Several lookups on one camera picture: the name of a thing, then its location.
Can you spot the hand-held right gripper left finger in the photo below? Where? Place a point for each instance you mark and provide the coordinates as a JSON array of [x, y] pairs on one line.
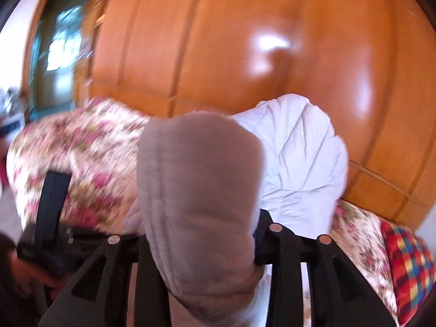
[[146, 279]]

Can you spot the wooden wardrobe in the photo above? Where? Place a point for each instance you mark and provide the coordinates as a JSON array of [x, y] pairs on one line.
[[221, 41]]

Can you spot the plaid pillow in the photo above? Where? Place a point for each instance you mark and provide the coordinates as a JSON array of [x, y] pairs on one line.
[[408, 265]]

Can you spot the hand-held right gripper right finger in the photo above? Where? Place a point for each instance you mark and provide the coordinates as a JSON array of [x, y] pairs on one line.
[[260, 245]]

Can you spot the white quilted jacket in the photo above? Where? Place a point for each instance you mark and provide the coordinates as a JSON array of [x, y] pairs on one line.
[[197, 177]]

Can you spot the floral bedspread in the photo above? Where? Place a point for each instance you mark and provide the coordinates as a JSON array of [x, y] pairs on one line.
[[95, 150]]

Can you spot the person's left hand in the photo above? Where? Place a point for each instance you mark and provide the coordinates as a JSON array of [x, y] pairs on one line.
[[32, 272]]

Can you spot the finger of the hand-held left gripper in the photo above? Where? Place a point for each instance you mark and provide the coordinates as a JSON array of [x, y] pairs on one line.
[[51, 204]]

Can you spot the wooden door with glass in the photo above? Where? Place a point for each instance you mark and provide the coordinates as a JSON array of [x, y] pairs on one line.
[[58, 58]]

